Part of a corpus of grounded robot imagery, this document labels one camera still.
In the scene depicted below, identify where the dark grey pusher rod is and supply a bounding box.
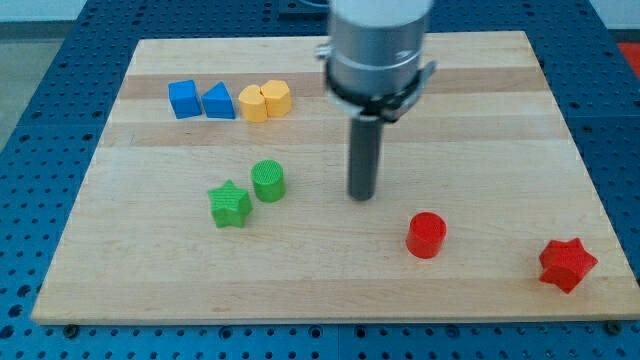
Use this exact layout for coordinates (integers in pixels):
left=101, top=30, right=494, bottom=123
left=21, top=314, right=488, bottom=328
left=347, top=116, right=383, bottom=201

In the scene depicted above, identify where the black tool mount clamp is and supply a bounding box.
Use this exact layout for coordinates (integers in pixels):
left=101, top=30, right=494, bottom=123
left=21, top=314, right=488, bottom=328
left=324, top=61, right=436, bottom=123

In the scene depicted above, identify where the red cylinder block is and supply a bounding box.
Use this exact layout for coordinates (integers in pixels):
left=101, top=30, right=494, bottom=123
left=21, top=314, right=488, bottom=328
left=405, top=212, right=447, bottom=259

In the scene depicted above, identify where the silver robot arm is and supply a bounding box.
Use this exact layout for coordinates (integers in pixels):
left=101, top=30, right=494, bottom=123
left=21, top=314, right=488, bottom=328
left=316, top=0, right=437, bottom=201

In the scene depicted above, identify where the green star block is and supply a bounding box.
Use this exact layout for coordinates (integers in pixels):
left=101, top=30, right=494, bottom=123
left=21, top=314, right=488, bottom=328
left=207, top=180, right=253, bottom=228

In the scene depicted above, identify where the red star block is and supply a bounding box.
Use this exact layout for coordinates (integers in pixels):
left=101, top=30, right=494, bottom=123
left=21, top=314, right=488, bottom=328
left=539, top=238, right=598, bottom=294

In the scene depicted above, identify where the yellow hexagon block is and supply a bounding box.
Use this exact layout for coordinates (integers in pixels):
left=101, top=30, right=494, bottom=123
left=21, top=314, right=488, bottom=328
left=260, top=80, right=292, bottom=117

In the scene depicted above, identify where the green cylinder block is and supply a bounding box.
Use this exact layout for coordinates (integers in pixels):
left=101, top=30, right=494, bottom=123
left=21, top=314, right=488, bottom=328
left=251, top=159, right=286, bottom=203

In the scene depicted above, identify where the yellow heart block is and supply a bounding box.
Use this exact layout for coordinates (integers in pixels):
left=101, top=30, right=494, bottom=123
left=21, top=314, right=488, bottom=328
left=238, top=84, right=268, bottom=123

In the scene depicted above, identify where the blue triangle block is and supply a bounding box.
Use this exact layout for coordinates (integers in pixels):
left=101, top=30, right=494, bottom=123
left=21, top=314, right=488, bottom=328
left=201, top=82, right=235, bottom=119

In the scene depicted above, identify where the wooden board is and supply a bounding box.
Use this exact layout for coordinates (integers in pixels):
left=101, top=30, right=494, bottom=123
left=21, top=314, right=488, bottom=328
left=32, top=31, right=639, bottom=325

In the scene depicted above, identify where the blue cube block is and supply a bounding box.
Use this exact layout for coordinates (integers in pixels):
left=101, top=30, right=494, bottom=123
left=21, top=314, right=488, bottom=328
left=168, top=80, right=202, bottom=119

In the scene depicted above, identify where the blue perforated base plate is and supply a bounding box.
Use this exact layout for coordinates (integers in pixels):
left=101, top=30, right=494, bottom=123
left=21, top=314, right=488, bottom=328
left=1, top=1, right=639, bottom=359

